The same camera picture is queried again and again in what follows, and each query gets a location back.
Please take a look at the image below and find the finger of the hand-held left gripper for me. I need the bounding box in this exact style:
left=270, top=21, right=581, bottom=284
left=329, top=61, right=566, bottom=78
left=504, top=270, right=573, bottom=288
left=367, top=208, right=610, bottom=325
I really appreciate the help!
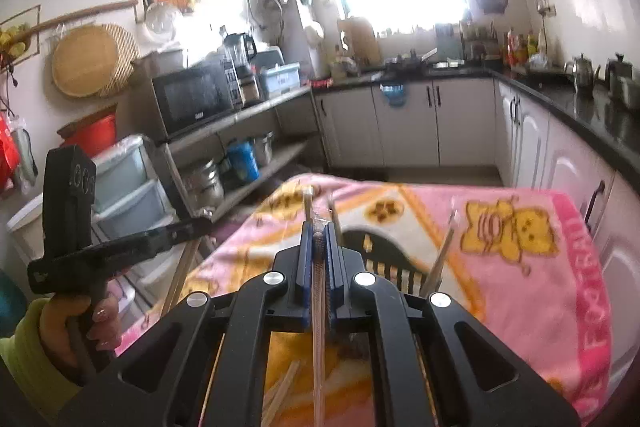
left=117, top=218, right=213, bottom=265

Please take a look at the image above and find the black blender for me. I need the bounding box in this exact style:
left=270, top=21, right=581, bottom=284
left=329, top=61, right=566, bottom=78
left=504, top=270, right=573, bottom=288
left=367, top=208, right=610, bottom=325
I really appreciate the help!
left=222, top=32, right=261, bottom=105

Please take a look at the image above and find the blue canister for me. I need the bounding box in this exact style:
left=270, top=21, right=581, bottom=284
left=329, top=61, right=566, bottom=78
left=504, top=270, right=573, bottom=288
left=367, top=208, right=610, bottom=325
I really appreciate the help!
left=226, top=139, right=261, bottom=182

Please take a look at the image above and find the dark green utensil holder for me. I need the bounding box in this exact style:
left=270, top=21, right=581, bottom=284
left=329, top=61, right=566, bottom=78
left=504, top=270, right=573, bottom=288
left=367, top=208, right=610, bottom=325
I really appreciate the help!
left=342, top=229, right=441, bottom=303

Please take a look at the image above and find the wooden cutting board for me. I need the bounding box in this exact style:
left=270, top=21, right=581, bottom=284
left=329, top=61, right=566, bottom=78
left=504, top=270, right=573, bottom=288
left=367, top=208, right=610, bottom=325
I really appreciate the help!
left=337, top=17, right=383, bottom=68

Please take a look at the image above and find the bunch of chopsticks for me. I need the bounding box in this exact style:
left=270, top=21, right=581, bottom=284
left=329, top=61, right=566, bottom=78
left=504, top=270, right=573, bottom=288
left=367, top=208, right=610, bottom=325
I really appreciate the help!
left=160, top=194, right=458, bottom=427

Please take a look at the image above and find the single chopstick pair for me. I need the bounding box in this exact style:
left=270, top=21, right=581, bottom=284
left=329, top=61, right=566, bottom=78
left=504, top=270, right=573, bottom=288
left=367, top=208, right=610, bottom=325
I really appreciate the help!
left=301, top=187, right=333, bottom=427

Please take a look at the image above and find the long wooden rolling pin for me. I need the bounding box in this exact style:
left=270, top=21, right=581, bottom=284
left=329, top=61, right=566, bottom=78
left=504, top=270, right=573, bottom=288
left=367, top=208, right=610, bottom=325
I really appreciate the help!
left=0, top=0, right=140, bottom=45

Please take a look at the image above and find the steel kettle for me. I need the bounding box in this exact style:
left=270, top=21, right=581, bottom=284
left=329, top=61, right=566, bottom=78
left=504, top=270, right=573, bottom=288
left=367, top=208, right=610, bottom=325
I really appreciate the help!
left=564, top=53, right=601, bottom=95

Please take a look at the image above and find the metal shelf rack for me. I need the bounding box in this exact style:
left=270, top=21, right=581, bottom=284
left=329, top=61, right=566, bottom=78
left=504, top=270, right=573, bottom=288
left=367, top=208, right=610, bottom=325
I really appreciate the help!
left=155, top=84, right=326, bottom=228

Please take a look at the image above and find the grey storage box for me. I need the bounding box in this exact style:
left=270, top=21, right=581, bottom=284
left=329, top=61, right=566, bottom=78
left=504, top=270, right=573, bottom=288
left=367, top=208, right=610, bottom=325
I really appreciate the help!
left=260, top=62, right=301, bottom=90

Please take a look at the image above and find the person's left hand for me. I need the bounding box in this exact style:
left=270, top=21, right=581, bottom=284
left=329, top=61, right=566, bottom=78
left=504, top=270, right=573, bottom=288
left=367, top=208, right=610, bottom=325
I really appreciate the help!
left=39, top=294, right=122, bottom=388

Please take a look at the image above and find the large steel pot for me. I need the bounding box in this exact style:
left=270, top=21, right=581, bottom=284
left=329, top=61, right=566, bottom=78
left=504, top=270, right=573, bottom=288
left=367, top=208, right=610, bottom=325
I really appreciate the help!
left=182, top=159, right=226, bottom=208

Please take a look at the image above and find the person's left forearm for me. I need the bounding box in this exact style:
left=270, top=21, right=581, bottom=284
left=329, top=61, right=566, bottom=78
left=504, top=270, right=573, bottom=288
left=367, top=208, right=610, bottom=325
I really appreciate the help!
left=0, top=294, right=81, bottom=427

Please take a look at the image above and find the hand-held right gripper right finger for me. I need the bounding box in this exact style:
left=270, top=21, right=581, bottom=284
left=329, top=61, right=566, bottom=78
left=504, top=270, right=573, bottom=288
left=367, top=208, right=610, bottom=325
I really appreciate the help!
left=325, top=224, right=581, bottom=427

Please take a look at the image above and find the black microwave oven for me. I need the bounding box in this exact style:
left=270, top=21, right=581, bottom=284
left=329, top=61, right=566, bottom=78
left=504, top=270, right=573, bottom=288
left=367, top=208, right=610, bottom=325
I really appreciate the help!
left=151, top=59, right=236, bottom=140

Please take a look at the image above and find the small steel pot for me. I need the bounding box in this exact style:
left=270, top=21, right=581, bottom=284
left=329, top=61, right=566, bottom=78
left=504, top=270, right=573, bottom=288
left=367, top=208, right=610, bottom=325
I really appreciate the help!
left=252, top=132, right=276, bottom=168

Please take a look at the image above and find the group of condiment bottles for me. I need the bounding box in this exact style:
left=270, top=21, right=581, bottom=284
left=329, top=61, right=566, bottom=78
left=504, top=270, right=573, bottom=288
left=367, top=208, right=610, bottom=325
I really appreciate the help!
left=505, top=29, right=551, bottom=68

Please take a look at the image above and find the round bamboo tray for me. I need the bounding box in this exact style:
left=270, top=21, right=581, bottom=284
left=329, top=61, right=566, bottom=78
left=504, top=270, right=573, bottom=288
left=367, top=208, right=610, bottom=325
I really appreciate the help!
left=51, top=23, right=141, bottom=99

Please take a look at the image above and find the black frying pan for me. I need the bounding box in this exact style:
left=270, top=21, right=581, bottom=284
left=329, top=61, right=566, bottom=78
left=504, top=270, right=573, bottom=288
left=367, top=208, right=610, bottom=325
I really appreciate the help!
left=385, top=48, right=438, bottom=70

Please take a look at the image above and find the blue hanging bag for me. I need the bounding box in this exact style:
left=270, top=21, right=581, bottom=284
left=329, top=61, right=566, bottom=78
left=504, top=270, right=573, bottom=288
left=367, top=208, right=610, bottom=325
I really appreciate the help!
left=379, top=82, right=410, bottom=108

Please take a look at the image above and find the grey plastic drawer unit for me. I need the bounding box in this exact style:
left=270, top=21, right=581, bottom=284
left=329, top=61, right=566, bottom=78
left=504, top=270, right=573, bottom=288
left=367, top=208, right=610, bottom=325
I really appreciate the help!
left=90, top=134, right=176, bottom=298

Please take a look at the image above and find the printed pink blanket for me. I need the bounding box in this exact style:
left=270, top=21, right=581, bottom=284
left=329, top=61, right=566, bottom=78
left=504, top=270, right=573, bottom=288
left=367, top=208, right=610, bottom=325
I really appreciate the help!
left=115, top=173, right=613, bottom=427

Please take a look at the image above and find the red plastic bucket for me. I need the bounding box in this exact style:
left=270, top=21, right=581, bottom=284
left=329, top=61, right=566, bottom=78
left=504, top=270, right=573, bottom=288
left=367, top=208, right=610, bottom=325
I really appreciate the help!
left=62, top=114, right=118, bottom=158

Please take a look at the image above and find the spice rack with jars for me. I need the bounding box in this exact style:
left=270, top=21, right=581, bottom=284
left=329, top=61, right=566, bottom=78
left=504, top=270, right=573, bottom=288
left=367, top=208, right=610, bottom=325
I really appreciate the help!
left=462, top=22, right=501, bottom=60

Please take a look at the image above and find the dark cooking pot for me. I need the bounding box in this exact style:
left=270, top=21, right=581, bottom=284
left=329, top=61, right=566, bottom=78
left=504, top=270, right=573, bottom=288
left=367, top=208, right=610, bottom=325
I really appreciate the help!
left=605, top=53, right=640, bottom=108

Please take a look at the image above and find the red plastic bag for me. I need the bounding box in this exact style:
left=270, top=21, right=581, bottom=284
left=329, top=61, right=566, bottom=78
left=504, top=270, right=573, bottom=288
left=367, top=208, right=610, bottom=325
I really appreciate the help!
left=0, top=112, right=21, bottom=192

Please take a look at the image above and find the black kitchen countertop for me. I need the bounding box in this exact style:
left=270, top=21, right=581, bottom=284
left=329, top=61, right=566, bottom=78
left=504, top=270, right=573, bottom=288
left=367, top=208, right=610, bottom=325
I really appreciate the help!
left=307, top=62, right=640, bottom=180

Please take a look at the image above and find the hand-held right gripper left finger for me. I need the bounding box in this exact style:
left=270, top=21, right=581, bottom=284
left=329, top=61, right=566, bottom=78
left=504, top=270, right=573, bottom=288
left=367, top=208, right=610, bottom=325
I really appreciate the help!
left=57, top=224, right=315, bottom=427

